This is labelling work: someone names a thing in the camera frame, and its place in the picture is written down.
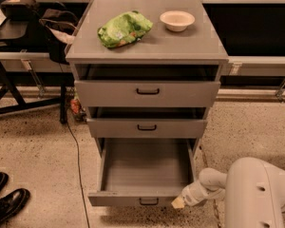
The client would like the black bag on table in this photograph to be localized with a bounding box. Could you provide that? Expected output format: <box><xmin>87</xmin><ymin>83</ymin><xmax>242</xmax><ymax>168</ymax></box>
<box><xmin>0</xmin><ymin>0</ymin><xmax>39</xmax><ymax>21</ymax></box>

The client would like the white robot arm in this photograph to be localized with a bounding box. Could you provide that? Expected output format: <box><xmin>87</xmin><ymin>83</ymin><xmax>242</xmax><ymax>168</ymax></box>
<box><xmin>172</xmin><ymin>158</ymin><xmax>285</xmax><ymax>228</ymax></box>

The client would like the grey drawer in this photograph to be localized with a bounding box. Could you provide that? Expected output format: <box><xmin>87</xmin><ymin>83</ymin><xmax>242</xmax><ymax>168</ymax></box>
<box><xmin>75</xmin><ymin>65</ymin><xmax>220</xmax><ymax>107</ymax></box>
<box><xmin>87</xmin><ymin>107</ymin><xmax>207</xmax><ymax>138</ymax></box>
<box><xmin>88</xmin><ymin>139</ymin><xmax>195</xmax><ymax>206</ymax></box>

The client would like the red object behind cabinet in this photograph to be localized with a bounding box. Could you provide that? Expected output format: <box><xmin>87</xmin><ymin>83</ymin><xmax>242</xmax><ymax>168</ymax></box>
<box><xmin>70</xmin><ymin>97</ymin><xmax>86</xmax><ymax>122</ymax></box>

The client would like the grey drawer cabinet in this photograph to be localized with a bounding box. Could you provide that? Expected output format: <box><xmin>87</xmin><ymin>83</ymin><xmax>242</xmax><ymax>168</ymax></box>
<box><xmin>65</xmin><ymin>0</ymin><xmax>230</xmax><ymax>163</ymax></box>

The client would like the black shoe lower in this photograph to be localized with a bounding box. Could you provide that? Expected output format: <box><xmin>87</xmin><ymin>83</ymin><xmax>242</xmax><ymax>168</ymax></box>
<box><xmin>0</xmin><ymin>188</ymin><xmax>30</xmax><ymax>225</ymax></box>

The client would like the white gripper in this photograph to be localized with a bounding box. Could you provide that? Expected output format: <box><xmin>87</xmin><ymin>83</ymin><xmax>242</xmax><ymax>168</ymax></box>
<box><xmin>171</xmin><ymin>180</ymin><xmax>210</xmax><ymax>209</ymax></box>

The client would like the white bowl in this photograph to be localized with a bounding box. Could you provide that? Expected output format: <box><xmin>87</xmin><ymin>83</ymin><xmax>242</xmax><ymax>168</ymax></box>
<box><xmin>160</xmin><ymin>10</ymin><xmax>195</xmax><ymax>32</ymax></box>

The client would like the grey top drawer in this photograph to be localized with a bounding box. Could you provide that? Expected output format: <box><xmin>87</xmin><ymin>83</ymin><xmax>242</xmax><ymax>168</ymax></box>
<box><xmin>75</xmin><ymin>65</ymin><xmax>220</xmax><ymax>107</ymax></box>

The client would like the grey bottom drawer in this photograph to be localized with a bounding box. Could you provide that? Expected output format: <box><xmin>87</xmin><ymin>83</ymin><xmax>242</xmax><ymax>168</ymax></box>
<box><xmin>88</xmin><ymin>139</ymin><xmax>195</xmax><ymax>206</ymax></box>

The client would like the grey middle drawer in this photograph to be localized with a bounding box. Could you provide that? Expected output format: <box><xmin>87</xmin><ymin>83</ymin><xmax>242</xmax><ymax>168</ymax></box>
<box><xmin>87</xmin><ymin>107</ymin><xmax>207</xmax><ymax>138</ymax></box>

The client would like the black floor cable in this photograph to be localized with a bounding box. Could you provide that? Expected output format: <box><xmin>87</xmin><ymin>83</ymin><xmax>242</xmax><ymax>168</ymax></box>
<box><xmin>66</xmin><ymin>119</ymin><xmax>91</xmax><ymax>228</ymax></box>

